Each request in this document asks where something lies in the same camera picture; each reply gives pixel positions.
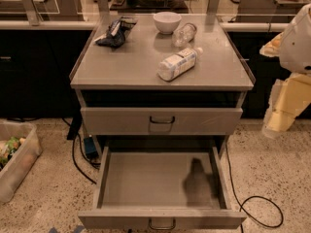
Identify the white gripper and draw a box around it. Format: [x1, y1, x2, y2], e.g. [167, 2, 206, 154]
[259, 4, 311, 139]

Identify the blue label plastic bottle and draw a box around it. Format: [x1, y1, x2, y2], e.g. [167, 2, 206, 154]
[157, 48, 203, 82]

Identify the clear empty plastic bottle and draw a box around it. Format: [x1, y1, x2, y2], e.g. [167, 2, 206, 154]
[172, 23, 197, 48]

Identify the grey metal drawer cabinet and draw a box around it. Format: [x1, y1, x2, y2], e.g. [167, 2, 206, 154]
[71, 15, 255, 150]

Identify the open middle grey drawer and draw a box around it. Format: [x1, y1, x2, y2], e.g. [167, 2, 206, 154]
[79, 147, 246, 231]

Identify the closed top grey drawer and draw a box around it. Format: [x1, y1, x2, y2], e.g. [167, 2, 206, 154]
[81, 107, 242, 135]

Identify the white ceramic bowl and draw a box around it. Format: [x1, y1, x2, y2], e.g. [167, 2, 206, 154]
[154, 12, 182, 34]

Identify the dark blue chip bag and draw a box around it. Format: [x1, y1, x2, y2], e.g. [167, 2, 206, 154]
[94, 17, 138, 49]

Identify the blue power adapter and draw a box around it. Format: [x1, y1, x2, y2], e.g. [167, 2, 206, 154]
[84, 137, 98, 159]

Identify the clear plastic storage bin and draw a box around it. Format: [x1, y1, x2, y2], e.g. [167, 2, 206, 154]
[0, 121, 42, 203]

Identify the green produce in bin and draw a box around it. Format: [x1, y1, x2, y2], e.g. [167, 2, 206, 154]
[0, 137, 25, 170]

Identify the black floor cable right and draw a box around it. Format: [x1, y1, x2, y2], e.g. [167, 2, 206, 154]
[225, 143, 285, 233]

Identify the black floor cable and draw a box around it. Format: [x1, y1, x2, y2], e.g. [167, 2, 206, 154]
[225, 143, 285, 233]
[61, 117, 101, 185]

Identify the black floor cable left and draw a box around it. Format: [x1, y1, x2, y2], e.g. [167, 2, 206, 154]
[61, 117, 101, 185]

